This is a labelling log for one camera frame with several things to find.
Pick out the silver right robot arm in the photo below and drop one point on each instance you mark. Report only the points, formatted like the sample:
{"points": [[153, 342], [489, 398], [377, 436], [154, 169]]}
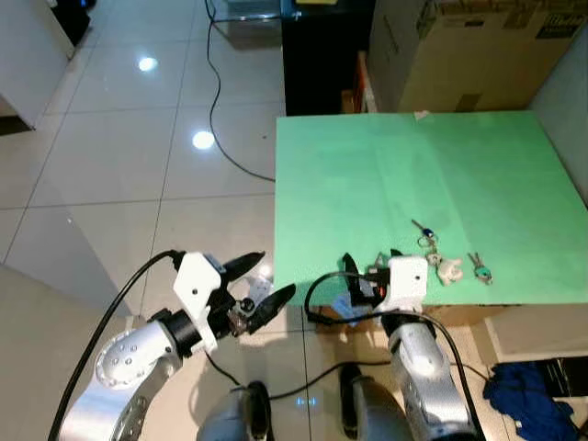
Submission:
{"points": [[423, 367]]}

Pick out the black printed box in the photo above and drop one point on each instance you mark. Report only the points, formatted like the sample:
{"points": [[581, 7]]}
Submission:
{"points": [[570, 375]]}

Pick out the robot left leg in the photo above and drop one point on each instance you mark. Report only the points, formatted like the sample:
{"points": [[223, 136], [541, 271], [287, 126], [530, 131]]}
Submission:
{"points": [[230, 418]]}

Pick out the black bag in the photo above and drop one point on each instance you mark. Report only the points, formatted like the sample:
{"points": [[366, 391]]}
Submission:
{"points": [[72, 18]]}

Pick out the robot leg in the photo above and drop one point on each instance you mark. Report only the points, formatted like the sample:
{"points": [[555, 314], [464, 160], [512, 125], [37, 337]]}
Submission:
{"points": [[367, 413], [230, 418]]}

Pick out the black cabinet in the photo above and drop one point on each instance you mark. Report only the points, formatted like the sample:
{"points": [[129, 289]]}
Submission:
{"points": [[322, 55]]}

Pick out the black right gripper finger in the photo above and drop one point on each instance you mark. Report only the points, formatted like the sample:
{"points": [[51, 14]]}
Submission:
{"points": [[397, 253], [350, 276]]}

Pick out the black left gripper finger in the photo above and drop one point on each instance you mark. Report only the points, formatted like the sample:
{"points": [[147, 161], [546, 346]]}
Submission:
{"points": [[274, 305], [243, 265]]}

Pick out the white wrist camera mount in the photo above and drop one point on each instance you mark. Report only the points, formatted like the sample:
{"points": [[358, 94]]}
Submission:
{"points": [[195, 280], [409, 280]]}

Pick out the white furniture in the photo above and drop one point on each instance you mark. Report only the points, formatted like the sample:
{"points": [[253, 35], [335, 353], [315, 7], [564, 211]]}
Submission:
{"points": [[32, 55]]}

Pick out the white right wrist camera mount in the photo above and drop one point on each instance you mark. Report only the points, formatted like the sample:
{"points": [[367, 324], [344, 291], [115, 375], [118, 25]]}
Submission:
{"points": [[409, 280]]}

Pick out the yellow flat item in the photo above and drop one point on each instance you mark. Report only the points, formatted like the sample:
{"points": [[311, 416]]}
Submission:
{"points": [[322, 3]]}

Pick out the robot right leg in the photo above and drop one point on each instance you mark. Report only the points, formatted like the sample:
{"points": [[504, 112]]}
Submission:
{"points": [[367, 413]]}

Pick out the cardboard table base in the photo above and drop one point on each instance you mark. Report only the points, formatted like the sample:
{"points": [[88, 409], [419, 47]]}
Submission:
{"points": [[542, 331]]}

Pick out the green table mat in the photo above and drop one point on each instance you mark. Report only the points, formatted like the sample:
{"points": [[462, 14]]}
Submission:
{"points": [[386, 175]]}

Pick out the key with green head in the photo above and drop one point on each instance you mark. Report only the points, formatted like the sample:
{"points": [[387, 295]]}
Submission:
{"points": [[484, 274]]}

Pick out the large cardboard box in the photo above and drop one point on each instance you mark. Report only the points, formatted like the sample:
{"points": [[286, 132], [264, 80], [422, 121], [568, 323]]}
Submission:
{"points": [[459, 55]]}

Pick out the blue cloth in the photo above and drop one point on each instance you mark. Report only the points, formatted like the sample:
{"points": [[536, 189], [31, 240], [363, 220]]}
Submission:
{"points": [[524, 400]]}

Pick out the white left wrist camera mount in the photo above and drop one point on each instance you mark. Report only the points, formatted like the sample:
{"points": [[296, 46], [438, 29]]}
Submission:
{"points": [[195, 280]]}

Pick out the small side table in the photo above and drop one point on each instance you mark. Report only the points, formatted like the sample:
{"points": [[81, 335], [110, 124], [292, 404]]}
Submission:
{"points": [[248, 9]]}

